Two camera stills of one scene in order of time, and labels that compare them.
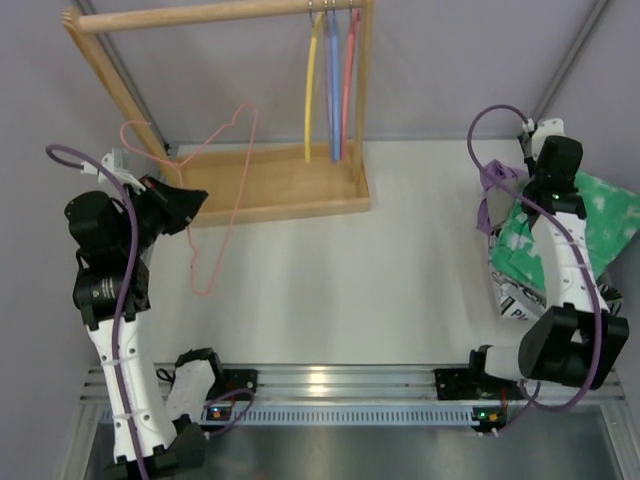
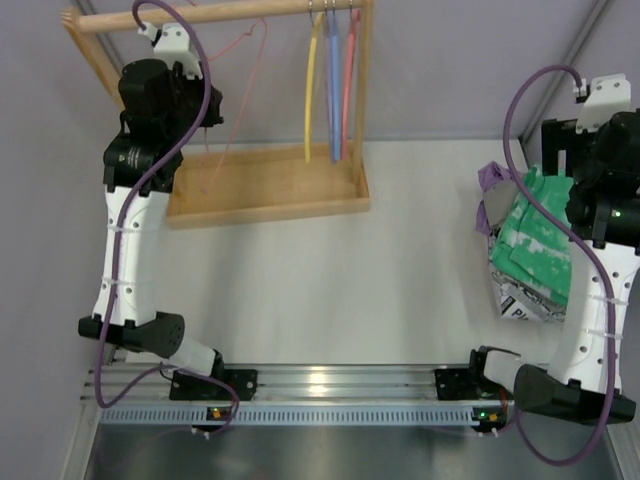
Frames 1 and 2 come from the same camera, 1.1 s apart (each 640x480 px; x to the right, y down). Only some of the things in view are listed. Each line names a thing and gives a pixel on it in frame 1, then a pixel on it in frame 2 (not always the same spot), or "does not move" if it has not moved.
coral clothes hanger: x=354 y=19 does not move
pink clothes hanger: x=200 y=287 -> x=250 y=32
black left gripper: x=167 y=210 -> x=201 y=106
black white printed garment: x=522 y=302 does not move
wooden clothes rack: x=257 y=178 does not move
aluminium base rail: x=367 y=383 does not move
